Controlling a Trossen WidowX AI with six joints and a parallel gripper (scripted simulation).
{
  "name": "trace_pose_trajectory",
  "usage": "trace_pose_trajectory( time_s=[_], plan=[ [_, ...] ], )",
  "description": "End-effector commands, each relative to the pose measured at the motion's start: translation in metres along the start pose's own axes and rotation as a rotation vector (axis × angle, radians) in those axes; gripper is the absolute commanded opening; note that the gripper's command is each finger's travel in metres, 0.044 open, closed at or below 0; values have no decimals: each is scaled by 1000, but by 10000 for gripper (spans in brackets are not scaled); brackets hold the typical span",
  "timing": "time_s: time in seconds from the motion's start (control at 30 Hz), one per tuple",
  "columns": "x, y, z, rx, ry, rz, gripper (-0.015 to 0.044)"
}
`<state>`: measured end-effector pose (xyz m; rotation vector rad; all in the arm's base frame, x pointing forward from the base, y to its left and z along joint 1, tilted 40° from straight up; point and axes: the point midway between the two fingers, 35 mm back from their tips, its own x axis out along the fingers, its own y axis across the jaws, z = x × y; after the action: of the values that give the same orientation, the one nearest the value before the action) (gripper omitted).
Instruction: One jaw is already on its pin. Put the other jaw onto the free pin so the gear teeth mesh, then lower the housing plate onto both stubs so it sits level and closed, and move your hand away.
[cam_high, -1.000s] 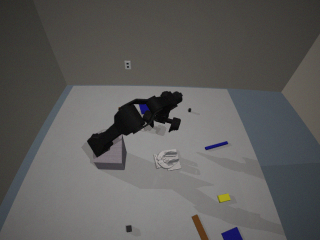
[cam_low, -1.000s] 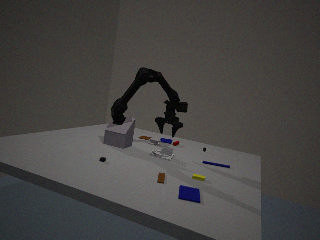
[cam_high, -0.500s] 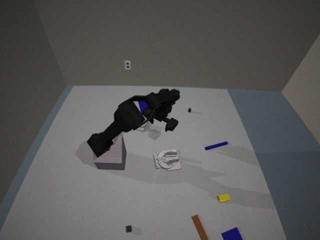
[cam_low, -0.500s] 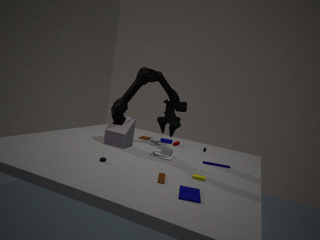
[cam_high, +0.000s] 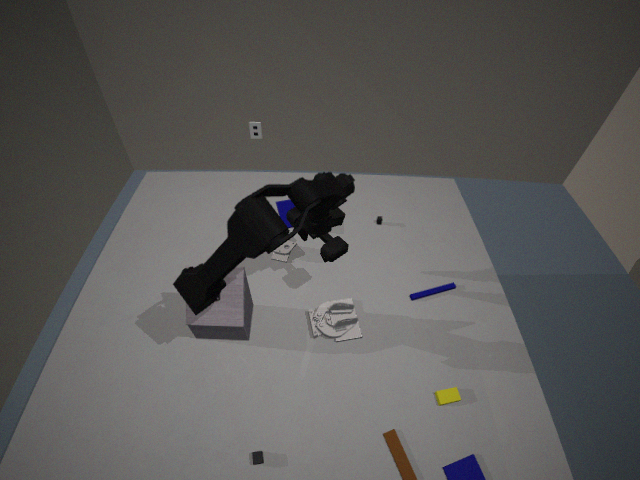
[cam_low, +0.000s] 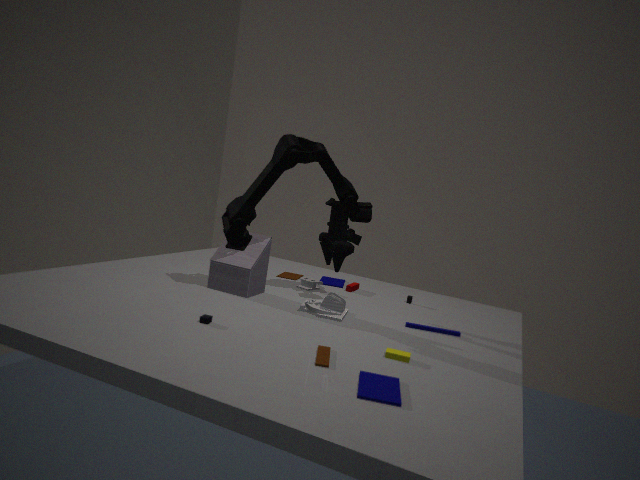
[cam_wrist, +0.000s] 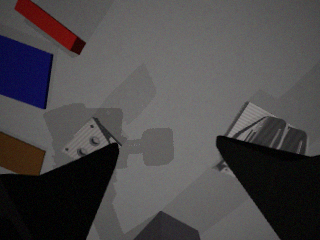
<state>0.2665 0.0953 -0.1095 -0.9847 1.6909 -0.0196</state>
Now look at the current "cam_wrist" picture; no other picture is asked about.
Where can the red rectangular block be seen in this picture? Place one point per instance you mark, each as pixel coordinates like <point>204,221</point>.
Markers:
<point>50,25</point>

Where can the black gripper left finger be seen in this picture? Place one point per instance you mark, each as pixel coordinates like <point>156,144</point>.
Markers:
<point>62,203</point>

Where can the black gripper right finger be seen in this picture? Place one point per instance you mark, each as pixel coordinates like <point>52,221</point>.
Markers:
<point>284,185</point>

